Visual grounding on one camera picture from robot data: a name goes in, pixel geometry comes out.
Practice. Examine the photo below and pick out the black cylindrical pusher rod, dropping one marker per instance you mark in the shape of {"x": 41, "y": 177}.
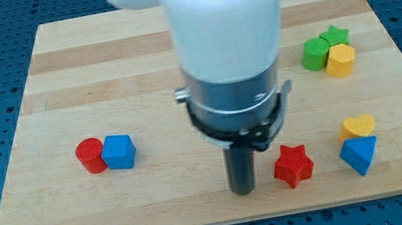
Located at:
{"x": 240, "y": 169}

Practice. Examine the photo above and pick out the yellow hexagon block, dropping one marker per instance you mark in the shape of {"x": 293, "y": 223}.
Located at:
{"x": 341, "y": 60}

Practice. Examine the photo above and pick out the blue triangle block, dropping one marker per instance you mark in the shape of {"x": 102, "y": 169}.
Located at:
{"x": 358, "y": 153}

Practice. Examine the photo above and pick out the green cylinder block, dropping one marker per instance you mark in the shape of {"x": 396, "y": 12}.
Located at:
{"x": 315, "y": 54}

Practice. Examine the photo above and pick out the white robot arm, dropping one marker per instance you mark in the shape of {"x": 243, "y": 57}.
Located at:
{"x": 227, "y": 51}

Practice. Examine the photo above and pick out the green star block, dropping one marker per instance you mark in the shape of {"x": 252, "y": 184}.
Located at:
{"x": 335, "y": 35}

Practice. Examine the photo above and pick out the red cylinder block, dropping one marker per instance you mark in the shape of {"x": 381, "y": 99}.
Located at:
{"x": 89, "y": 153}

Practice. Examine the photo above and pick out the yellow heart block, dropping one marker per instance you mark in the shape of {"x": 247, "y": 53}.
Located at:
{"x": 352, "y": 127}

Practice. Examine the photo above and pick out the red star block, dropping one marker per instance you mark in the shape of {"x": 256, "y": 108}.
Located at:
{"x": 293, "y": 165}

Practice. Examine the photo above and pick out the wooden board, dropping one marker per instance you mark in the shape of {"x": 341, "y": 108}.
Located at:
{"x": 115, "y": 74}

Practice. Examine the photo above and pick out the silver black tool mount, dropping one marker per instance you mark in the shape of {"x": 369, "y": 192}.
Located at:
{"x": 247, "y": 113}

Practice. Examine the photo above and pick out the blue cube block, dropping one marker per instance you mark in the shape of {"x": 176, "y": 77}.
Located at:
{"x": 119, "y": 152}

